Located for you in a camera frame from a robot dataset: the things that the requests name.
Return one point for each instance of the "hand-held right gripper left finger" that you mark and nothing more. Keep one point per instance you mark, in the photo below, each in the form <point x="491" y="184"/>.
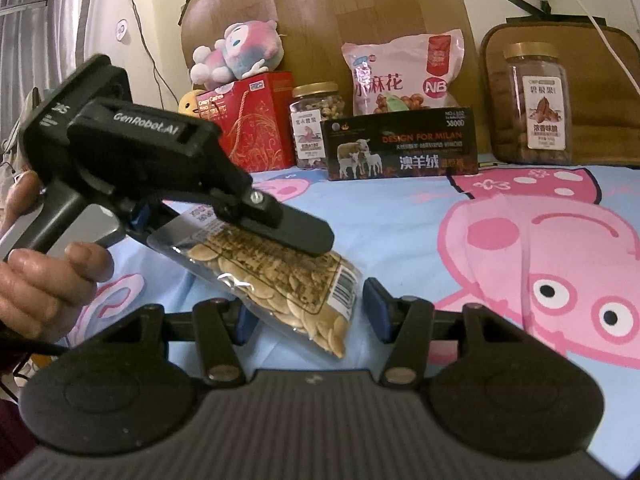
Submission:
<point x="220" y="340"/>

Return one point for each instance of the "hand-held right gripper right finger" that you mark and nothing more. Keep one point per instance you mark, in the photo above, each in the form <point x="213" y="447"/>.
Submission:
<point x="376" y="310"/>

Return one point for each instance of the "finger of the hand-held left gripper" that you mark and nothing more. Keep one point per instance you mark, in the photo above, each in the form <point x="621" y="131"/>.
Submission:
<point x="140" y="216"/>
<point x="295" y="232"/>

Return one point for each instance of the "clear pumpkin seed packet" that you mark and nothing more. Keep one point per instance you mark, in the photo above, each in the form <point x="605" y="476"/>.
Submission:
<point x="280" y="285"/>

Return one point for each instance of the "person's left hand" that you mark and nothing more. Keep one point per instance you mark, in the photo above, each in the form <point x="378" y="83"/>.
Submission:
<point x="45" y="290"/>

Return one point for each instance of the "yellow plush toy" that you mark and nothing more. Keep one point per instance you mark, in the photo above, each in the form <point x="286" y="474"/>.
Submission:
<point x="191" y="104"/>

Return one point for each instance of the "printed cartoon pig blanket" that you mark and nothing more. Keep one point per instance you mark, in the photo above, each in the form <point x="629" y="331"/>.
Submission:
<point x="400" y="220"/>

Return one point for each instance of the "nut jar with white label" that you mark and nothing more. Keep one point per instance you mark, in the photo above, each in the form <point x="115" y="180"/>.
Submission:
<point x="316" y="125"/>

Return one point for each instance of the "red gift box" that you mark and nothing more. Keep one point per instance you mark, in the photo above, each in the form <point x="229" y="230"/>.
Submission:
<point x="255" y="125"/>

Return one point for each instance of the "black box with sheep print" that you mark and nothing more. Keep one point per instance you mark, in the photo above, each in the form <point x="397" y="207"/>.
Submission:
<point x="400" y="145"/>

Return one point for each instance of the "grey curtain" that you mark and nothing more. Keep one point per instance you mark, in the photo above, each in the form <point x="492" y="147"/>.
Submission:
<point x="35" y="35"/>

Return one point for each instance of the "pink plush toy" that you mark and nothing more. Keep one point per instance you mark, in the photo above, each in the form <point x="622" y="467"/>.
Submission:
<point x="240" y="52"/>

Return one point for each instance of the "black tape strip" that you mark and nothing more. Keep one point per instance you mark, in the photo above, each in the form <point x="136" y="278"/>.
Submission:
<point x="525" y="4"/>
<point x="185" y="6"/>

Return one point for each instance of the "large pink snack bag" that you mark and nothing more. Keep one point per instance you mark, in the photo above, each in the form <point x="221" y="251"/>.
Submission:
<point x="400" y="75"/>

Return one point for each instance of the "dark red clothing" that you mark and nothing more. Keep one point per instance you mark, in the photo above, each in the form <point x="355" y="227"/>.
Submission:
<point x="12" y="430"/>

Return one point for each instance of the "pecan jar with brown label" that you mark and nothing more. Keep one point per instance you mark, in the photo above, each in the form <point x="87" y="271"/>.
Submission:
<point x="537" y="105"/>

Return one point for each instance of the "brown seat cushion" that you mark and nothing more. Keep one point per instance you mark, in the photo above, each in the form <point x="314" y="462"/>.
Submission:
<point x="600" y="90"/>

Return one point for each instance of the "round white wall cap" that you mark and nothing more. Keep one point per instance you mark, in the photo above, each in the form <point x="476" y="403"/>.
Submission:
<point x="120" y="28"/>

